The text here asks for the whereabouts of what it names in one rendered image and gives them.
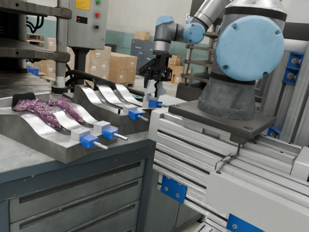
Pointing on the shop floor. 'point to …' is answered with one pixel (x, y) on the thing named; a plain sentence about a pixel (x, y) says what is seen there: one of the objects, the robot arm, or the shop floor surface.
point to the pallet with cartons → (123, 69)
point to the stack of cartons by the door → (176, 69)
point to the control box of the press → (86, 31)
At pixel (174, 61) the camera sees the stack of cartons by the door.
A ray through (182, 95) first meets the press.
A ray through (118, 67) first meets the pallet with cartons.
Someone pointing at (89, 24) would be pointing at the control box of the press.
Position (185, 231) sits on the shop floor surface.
